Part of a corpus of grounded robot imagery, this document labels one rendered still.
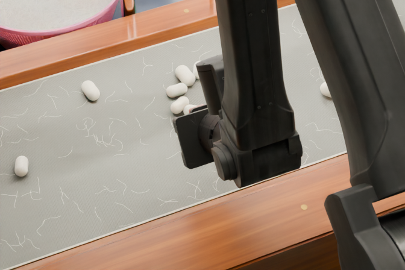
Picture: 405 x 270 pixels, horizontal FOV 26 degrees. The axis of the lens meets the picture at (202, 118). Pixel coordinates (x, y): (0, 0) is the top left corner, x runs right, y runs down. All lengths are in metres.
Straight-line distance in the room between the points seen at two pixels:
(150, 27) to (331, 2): 0.83
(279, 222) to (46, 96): 0.40
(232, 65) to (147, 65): 0.52
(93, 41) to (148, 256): 0.39
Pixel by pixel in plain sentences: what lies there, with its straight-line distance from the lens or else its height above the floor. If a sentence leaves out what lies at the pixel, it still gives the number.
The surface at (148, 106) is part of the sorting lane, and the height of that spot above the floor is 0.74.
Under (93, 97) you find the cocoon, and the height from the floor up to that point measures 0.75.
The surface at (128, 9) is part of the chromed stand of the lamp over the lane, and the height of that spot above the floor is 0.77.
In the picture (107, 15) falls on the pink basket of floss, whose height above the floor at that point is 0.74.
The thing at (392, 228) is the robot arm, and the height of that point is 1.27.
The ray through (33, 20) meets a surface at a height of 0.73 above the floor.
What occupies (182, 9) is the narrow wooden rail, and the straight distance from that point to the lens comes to 1.38.
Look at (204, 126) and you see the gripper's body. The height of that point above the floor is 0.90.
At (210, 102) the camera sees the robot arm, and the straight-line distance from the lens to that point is 0.96.
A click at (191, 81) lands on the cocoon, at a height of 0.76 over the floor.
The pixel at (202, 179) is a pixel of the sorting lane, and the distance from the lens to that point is 1.19.
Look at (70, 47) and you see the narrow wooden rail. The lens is 1.33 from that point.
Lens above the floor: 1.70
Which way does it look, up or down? 50 degrees down
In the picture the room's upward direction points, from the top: straight up
